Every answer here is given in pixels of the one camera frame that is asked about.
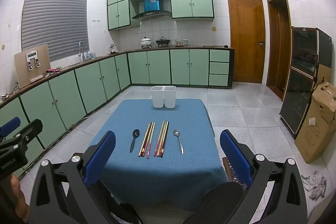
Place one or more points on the green wall cabinets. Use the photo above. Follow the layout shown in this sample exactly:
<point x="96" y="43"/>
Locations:
<point x="191" y="3"/>

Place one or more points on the large cardboard box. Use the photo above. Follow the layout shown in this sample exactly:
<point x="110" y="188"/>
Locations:
<point x="317" y="124"/>

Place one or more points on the flat cardboard sheet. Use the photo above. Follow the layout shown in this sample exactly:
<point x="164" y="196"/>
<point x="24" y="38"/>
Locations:
<point x="324" y="73"/>

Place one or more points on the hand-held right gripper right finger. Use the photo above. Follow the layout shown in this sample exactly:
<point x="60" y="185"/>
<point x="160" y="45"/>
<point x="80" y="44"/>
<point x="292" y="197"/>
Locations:
<point x="235" y="158"/>

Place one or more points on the black glass-front cabinet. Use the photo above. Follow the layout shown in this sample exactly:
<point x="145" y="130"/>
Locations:
<point x="302" y="82"/>

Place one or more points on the person's left hand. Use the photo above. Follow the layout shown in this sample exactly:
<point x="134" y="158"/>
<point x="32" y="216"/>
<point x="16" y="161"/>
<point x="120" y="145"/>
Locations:
<point x="18" y="197"/>

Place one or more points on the white jar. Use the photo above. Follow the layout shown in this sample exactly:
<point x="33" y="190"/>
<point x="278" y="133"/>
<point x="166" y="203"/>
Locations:
<point x="173" y="43"/>

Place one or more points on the blue tablecloth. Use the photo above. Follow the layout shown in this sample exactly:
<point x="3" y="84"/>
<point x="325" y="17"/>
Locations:
<point x="178" y="176"/>

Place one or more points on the range hood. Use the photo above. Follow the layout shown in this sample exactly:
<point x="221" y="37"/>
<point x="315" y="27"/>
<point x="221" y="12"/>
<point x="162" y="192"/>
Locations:
<point x="151" y="14"/>

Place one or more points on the black plastic spoon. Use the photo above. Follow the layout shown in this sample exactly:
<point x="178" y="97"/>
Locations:
<point x="136" y="132"/>

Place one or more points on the wooden side door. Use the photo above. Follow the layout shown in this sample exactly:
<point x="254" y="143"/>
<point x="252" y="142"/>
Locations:
<point x="279" y="50"/>

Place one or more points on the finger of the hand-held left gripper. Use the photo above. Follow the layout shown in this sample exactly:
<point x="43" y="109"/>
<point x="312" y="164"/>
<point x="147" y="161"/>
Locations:
<point x="10" y="125"/>
<point x="31" y="130"/>

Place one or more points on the green base cabinets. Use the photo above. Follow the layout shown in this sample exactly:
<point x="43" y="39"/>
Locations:
<point x="157" y="66"/>

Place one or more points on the white cooking pot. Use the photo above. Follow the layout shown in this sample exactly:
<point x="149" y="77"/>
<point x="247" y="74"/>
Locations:
<point x="145" y="42"/>

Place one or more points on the dark brown chopstick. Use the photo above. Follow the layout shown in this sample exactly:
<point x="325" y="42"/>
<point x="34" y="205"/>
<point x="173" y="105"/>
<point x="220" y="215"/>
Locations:
<point x="163" y="138"/>
<point x="146" y="139"/>

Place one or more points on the crumpled floor rag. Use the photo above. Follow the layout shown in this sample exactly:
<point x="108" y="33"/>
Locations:
<point x="315" y="184"/>

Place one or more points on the light wooden chopstick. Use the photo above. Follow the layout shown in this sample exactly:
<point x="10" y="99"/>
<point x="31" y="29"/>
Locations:
<point x="144" y="139"/>
<point x="165" y="138"/>

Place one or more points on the pink cloth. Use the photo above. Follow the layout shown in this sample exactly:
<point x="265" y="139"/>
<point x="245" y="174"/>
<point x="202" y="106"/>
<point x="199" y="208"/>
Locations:
<point x="52" y="71"/>

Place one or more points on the grey window blind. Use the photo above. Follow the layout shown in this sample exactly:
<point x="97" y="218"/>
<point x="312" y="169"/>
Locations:
<point x="52" y="24"/>

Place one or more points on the metal bracket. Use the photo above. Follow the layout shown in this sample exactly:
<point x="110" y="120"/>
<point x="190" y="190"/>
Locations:
<point x="32" y="58"/>

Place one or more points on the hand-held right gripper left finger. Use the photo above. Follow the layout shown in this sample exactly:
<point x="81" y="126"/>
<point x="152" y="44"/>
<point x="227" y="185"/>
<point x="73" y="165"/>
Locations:
<point x="101" y="155"/>

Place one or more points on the wooden cutting board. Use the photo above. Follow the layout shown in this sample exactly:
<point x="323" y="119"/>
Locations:
<point x="44" y="61"/>

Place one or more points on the metal spoon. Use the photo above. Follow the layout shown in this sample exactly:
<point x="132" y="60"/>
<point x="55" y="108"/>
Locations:
<point x="176" y="132"/>

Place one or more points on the black wok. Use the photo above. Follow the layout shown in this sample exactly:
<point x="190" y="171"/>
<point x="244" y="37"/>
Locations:
<point x="162" y="42"/>

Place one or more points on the red patterned chopstick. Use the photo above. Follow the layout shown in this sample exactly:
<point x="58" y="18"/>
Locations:
<point x="159" y="138"/>
<point x="151" y="140"/>

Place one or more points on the patterned jar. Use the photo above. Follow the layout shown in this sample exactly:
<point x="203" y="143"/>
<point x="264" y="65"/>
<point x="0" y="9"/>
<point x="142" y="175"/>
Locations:
<point x="184" y="42"/>

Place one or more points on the metal kettle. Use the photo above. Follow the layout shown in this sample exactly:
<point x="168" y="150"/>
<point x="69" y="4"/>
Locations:
<point x="112" y="48"/>

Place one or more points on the metal faucet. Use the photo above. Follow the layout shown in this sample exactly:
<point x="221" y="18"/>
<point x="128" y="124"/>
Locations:
<point x="80" y="48"/>

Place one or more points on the white plastic utensil holder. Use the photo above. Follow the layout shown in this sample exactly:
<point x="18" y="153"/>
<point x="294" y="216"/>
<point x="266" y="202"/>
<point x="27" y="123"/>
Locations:
<point x="162" y="98"/>

